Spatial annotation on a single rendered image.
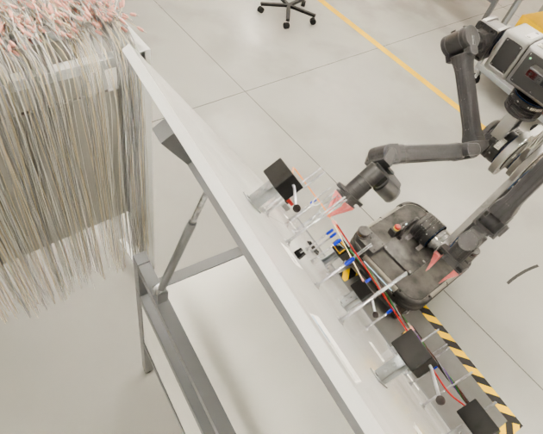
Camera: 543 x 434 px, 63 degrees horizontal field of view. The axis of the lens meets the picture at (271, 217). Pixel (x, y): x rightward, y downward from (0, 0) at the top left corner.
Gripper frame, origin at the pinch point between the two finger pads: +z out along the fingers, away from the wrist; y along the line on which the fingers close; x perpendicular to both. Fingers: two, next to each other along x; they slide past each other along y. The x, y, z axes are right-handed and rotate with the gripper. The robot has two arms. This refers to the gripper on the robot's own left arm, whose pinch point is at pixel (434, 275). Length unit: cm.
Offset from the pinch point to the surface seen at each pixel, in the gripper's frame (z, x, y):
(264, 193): -15, -84, -24
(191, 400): 61, -57, -17
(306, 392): 46, -31, 1
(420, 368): -13, -79, 13
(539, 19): -128, 298, -110
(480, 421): -2, -53, 29
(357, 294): -3, -58, -4
